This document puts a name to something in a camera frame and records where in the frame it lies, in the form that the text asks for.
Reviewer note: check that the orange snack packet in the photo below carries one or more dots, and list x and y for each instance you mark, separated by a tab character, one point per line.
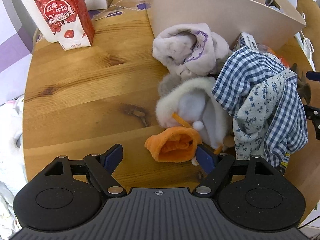
263	49

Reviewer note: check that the red milk carton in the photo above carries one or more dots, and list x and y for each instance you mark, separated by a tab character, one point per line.
69	22

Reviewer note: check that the orange plush pouch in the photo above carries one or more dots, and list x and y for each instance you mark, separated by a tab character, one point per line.
174	145

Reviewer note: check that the blue checkered cloth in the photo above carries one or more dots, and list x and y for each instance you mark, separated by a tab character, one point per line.
260	94

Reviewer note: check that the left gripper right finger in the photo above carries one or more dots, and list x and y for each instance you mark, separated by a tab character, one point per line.
218	170

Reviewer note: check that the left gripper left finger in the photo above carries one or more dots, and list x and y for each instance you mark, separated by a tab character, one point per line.
100	168

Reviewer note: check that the white fluffy plush hat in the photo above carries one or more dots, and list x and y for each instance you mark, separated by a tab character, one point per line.
193	101

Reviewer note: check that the brown hair claw clip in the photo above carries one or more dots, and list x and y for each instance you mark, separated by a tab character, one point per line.
303	88

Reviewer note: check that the beige plastic storage bin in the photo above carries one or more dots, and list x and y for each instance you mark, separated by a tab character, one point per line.
271	22

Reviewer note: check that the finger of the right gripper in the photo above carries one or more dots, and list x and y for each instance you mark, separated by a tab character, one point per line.
313	76
313	114

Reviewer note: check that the lilac fleece cloth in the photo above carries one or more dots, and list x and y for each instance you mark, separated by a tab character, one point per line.
191	50

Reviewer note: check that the small blue white carton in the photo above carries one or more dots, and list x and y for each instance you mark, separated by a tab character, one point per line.
245	39

